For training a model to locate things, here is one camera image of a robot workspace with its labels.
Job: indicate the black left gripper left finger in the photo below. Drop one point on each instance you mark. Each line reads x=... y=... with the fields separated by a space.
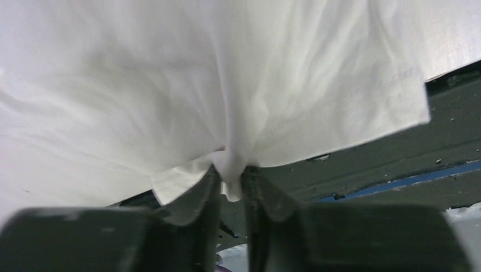
x=180 y=236

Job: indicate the white t-shirt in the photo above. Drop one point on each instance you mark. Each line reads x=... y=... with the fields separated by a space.
x=102 y=100

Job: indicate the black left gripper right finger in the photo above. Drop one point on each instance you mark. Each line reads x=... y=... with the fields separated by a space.
x=286 y=235

